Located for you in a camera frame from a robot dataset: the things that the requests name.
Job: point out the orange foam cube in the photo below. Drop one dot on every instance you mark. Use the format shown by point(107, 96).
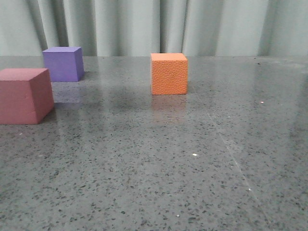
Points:
point(169, 73)

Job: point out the pale green curtain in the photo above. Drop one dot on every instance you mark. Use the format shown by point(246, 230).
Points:
point(140, 27)

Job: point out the purple foam cube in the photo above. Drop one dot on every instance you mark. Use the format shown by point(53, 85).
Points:
point(65, 64)

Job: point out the pink foam cube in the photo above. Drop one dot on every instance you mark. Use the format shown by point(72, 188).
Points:
point(25, 95)

